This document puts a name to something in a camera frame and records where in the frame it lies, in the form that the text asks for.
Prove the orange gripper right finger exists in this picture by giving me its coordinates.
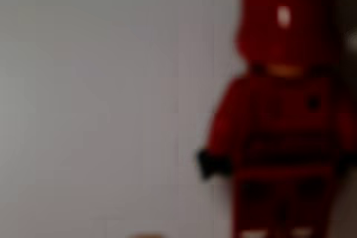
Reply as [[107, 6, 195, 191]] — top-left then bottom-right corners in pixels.
[[331, 0, 357, 69]]

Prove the red toy figure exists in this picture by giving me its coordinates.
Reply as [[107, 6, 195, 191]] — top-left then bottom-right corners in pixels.
[[195, 0, 357, 238]]

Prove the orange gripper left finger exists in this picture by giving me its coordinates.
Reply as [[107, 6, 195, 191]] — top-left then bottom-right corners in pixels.
[[126, 232, 166, 238]]

